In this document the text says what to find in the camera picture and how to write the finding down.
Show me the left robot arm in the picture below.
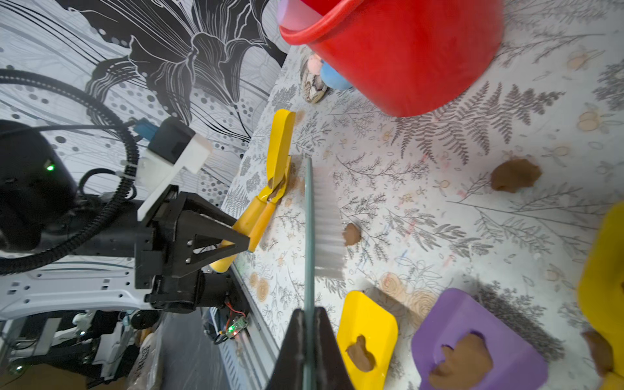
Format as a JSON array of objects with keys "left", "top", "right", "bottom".
[{"left": 1, "top": 70, "right": 250, "bottom": 314}]

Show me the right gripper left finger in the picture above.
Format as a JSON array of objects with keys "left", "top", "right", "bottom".
[{"left": 265, "top": 309, "right": 306, "bottom": 390}]

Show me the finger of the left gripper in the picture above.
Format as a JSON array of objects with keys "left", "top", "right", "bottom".
[
  {"left": 175, "top": 192, "right": 239, "bottom": 244},
  {"left": 171, "top": 232, "right": 250, "bottom": 278}
]

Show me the plush doll toy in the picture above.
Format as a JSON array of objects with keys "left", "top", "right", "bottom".
[{"left": 300, "top": 53, "right": 353, "bottom": 104}]

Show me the red plastic bucket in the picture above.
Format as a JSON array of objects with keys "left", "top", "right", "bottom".
[{"left": 279, "top": 0, "right": 504, "bottom": 117}]

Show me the yellow trowel wooden handle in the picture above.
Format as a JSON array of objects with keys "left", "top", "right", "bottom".
[{"left": 336, "top": 291, "right": 398, "bottom": 389}]

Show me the yellow trowel right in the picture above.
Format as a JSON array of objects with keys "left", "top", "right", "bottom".
[{"left": 578, "top": 202, "right": 623, "bottom": 389}]

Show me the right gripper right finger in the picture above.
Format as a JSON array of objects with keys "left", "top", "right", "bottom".
[{"left": 314, "top": 307, "right": 354, "bottom": 390}]

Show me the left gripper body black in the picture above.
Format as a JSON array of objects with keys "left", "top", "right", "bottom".
[{"left": 135, "top": 189, "right": 234, "bottom": 312}]

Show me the yellow trowel blue tip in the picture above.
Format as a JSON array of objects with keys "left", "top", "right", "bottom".
[{"left": 232, "top": 110, "right": 296, "bottom": 252}]

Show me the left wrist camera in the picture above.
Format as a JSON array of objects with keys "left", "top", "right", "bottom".
[{"left": 132, "top": 117, "right": 213, "bottom": 222}]

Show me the purple trowel pink handle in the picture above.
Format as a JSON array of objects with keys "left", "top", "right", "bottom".
[
  {"left": 277, "top": 0, "right": 322, "bottom": 31},
  {"left": 411, "top": 289, "right": 548, "bottom": 389}
]

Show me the green cleaning brush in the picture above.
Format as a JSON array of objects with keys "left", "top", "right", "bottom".
[{"left": 302, "top": 157, "right": 345, "bottom": 389}]

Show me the brown soil clump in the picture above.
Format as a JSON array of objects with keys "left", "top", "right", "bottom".
[
  {"left": 491, "top": 159, "right": 542, "bottom": 193},
  {"left": 342, "top": 223, "right": 362, "bottom": 247}
]

